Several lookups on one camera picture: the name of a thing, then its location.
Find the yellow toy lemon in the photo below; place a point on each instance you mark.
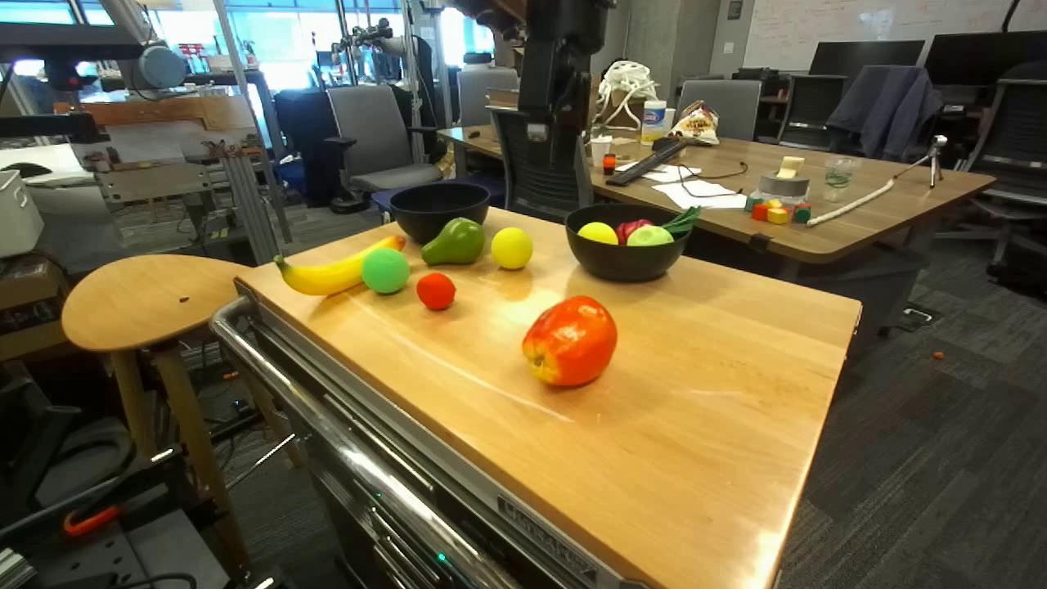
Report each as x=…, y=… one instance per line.
x=510, y=249

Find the orange toy bell pepper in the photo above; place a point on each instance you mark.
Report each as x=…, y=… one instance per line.
x=571, y=341

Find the green toy pear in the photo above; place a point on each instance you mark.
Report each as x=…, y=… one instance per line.
x=458, y=244

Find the red toy strawberry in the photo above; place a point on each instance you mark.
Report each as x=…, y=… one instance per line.
x=437, y=292

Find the red toy radish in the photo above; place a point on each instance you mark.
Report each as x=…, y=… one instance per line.
x=675, y=226

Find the green toy ball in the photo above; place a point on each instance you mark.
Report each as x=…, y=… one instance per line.
x=387, y=274

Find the yellow toy banana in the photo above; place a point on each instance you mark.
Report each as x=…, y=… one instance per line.
x=332, y=278

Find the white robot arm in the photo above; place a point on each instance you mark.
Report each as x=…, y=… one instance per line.
x=540, y=137

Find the black bowl with pepper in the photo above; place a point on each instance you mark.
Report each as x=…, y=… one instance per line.
x=619, y=262

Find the black bowl with banana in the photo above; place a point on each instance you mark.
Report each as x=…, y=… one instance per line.
x=422, y=211

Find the white paper sheets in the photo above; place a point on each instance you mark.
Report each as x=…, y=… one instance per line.
x=684, y=187

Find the grey office chair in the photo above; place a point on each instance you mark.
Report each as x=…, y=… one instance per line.
x=380, y=150

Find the colourful toy blocks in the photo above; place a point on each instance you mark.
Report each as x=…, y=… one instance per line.
x=776, y=211

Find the white tool cart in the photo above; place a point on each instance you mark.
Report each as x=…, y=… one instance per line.
x=502, y=526

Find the wooden office desk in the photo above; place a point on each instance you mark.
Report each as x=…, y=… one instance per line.
x=798, y=203

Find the round wooden stool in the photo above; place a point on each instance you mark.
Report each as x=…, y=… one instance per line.
x=144, y=305

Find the blue jacket on chair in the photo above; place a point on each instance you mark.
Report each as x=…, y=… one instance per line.
x=885, y=108

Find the silver cart handle bar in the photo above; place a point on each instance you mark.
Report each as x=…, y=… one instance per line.
x=414, y=546

